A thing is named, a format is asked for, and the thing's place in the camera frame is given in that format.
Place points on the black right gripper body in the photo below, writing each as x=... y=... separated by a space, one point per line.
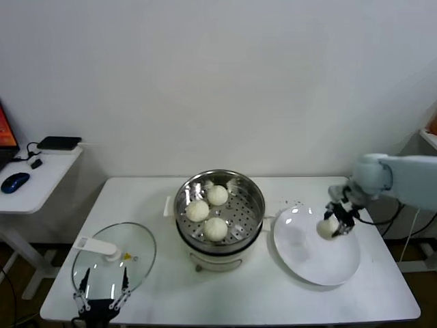
x=346 y=213

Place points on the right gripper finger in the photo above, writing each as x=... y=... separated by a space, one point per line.
x=345 y=230
x=328 y=211

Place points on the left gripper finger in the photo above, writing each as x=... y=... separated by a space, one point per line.
x=125 y=282
x=83 y=282

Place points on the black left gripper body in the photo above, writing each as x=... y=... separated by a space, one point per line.
x=99 y=309

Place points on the white steamed baozi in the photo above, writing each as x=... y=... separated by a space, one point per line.
x=326 y=228
x=218 y=195
x=215 y=228
x=197 y=210

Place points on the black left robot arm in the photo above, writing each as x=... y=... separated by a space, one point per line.
x=94 y=324

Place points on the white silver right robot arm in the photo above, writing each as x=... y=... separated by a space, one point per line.
x=403 y=181

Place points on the steel perforated steamer basket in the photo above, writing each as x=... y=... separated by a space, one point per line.
x=246 y=212

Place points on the white round plate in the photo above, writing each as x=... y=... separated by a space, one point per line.
x=307 y=259

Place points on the cream electric cooker pot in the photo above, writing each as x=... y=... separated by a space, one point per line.
x=218 y=263

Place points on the white side desk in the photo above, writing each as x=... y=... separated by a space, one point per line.
x=34 y=191

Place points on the blue computer mouse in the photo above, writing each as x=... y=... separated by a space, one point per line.
x=15 y=181

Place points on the orange object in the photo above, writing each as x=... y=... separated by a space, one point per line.
x=433 y=125

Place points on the small black adapter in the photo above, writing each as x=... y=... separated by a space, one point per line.
x=37 y=164

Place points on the black external drive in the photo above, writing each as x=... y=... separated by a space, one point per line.
x=59 y=143

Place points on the laptop with red screen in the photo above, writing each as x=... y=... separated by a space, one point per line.
x=5 y=133

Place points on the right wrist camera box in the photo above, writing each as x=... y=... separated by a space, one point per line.
x=338 y=194

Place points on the white desk base frame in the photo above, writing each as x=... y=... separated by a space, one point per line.
x=420 y=267

